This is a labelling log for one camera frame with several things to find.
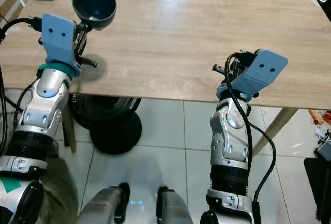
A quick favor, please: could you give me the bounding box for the dark blue bowl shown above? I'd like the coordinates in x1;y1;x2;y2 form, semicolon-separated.
71;0;118;31

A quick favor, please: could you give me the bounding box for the light wooden table leg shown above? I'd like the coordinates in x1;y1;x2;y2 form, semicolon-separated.
62;107;77;153
253;107;298;156

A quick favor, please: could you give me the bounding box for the black floor fan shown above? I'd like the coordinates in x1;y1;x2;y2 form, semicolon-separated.
69;93;143;155

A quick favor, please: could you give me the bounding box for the chair with striped cushion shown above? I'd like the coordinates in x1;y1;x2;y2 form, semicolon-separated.
0;0;27;26

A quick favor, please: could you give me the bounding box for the orange small object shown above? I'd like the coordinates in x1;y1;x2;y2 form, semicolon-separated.
307;109;331;127

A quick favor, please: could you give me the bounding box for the olive green cloth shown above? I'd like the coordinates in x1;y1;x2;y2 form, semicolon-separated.
40;146;80;224

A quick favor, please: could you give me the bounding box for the grey small box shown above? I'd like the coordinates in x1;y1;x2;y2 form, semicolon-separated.
315;140;331;163

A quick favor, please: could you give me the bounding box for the grey left robot leg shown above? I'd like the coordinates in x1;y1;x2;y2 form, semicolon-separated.
74;182;131;224

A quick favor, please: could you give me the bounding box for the grey robot leg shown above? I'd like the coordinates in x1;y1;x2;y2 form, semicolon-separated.
74;182;131;224
156;185;195;224

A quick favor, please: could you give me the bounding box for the black bag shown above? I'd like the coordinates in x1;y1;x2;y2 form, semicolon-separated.
304;156;331;220

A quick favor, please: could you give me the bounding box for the grey right robot leg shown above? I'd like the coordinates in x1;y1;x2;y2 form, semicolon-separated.
156;185;195;224

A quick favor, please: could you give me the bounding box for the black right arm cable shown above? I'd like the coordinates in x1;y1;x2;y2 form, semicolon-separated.
224;55;278;224

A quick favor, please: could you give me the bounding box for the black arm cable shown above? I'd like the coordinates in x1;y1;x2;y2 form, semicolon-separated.
0;16;43;155
224;55;278;224

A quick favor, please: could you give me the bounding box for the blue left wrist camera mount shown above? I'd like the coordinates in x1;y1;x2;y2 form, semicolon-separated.
40;13;82;77

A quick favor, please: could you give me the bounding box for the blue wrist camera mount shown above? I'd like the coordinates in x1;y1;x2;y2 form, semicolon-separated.
40;13;82;77
230;49;289;101

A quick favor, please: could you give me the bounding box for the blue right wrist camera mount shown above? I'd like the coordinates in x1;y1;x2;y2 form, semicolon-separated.
230;49;289;101

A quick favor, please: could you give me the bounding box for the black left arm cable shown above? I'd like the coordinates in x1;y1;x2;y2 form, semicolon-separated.
0;16;43;155

